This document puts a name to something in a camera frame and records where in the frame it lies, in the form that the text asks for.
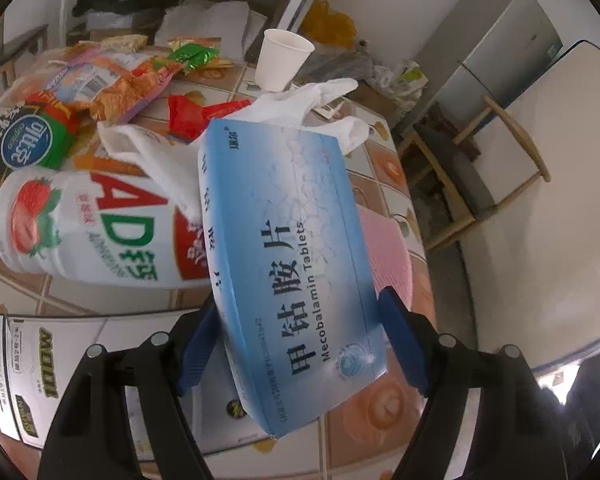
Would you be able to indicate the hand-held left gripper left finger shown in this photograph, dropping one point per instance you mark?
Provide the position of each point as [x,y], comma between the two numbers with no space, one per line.
[195,355]

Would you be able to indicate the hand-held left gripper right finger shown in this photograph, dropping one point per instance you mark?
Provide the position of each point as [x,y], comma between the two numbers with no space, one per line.
[405,340]

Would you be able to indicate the blue medicine box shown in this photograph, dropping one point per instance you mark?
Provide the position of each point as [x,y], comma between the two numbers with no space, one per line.
[290,240]

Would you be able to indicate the white strawberry milk bottle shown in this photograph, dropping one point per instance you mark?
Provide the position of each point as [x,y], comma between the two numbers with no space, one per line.
[95,230]

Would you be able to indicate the green snack bag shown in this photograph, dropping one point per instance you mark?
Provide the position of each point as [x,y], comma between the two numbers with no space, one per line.
[25,145]

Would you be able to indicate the pink ribbed pad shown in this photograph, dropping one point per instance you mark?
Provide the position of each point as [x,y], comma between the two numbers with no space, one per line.
[387,255]

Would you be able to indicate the wooden chair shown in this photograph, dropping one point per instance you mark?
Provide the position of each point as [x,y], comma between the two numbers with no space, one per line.
[460,170]

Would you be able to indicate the white plastic bag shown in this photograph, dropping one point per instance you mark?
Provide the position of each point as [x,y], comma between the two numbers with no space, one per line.
[165,160]

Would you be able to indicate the beige mattress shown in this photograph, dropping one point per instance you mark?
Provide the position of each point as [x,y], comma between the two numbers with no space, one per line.
[555,210]

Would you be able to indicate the red wrapper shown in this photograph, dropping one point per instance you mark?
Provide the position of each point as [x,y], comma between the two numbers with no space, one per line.
[190,117]

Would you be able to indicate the cardboard box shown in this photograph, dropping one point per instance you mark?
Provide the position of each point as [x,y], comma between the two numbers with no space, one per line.
[375,102]

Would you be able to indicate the white flat packet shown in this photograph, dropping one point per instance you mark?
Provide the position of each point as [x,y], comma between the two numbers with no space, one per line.
[327,108]

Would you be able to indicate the crumpled plastic bag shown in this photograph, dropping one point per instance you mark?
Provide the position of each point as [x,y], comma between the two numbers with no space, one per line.
[405,77]

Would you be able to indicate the grey bag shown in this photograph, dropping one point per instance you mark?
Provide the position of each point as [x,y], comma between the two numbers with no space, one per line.
[340,65]

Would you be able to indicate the orange snack bag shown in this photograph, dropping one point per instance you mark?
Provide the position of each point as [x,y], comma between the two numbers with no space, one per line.
[110,80]

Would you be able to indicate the small green wrapper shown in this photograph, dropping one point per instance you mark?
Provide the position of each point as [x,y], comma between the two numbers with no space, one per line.
[195,55]

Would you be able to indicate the white paper cup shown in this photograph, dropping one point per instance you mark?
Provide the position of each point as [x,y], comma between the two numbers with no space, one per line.
[280,60]

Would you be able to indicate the grey refrigerator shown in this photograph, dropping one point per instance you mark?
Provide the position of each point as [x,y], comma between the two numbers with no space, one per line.
[490,45]

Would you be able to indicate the yellow snack packet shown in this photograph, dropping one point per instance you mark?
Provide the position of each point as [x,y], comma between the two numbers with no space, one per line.
[125,42]

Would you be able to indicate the yellow plastic bag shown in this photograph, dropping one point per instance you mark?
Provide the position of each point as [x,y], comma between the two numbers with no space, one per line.
[325,25]

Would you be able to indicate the large white bag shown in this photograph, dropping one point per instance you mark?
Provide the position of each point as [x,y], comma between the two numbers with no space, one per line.
[215,20]

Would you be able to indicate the black cloth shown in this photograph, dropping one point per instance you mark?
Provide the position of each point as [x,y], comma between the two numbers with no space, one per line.
[110,2]

